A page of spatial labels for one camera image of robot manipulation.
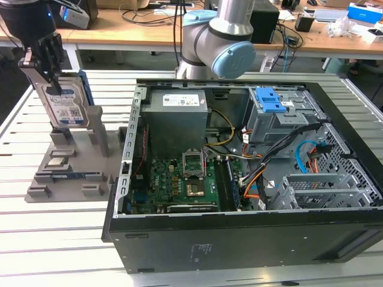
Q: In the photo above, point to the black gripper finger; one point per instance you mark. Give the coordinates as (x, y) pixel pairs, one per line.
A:
(60, 53)
(45, 59)

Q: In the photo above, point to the hard disk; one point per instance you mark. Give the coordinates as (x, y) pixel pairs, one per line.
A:
(68, 110)

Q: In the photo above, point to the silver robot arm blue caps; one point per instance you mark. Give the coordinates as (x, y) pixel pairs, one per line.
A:
(227, 27)

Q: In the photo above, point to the grey metal disk bay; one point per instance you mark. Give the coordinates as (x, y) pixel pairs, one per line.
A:
(314, 182)

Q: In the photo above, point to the long wooden desk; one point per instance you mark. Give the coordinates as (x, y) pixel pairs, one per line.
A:
(119, 33)

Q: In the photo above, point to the brown cardboard box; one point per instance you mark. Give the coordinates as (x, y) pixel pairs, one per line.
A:
(119, 3)

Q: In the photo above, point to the silver CPU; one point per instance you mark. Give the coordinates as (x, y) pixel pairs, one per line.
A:
(56, 162)

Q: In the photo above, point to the grey parts rack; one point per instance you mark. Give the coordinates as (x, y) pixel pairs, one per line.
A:
(77, 167)

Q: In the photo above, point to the grey power supply unit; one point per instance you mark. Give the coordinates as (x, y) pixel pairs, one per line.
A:
(173, 125)

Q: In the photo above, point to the green motherboard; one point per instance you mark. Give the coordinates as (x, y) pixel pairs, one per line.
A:
(167, 179)

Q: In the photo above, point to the CPU socket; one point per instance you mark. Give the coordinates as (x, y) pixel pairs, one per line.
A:
(195, 190)

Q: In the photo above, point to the black graphics card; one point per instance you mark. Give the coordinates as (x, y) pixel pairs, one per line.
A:
(194, 208)

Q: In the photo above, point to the white power strip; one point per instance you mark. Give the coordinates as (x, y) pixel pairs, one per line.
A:
(266, 65)

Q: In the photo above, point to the black tower computer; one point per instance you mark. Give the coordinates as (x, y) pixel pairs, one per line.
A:
(264, 24)

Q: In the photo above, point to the black RAM slot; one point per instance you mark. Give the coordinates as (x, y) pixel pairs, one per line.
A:
(229, 185)
(225, 185)
(220, 185)

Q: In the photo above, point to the blue drive cage latch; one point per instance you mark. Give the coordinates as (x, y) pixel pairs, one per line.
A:
(269, 104)

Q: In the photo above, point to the grey metal drive cage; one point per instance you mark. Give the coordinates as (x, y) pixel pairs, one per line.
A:
(263, 128)

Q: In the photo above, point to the RAM stick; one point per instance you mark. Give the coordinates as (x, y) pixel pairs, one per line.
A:
(234, 185)

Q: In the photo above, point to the small black box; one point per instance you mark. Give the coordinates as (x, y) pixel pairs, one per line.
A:
(303, 24)

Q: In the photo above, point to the black open PC case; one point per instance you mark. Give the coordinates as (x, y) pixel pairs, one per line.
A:
(239, 248)

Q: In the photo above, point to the clear plastic bags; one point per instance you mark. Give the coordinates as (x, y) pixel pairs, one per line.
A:
(341, 27)

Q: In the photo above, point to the blue cardboard box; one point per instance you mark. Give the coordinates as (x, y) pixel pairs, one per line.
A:
(365, 12)

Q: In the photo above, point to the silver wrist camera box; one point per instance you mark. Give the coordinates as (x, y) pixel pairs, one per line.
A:
(74, 16)

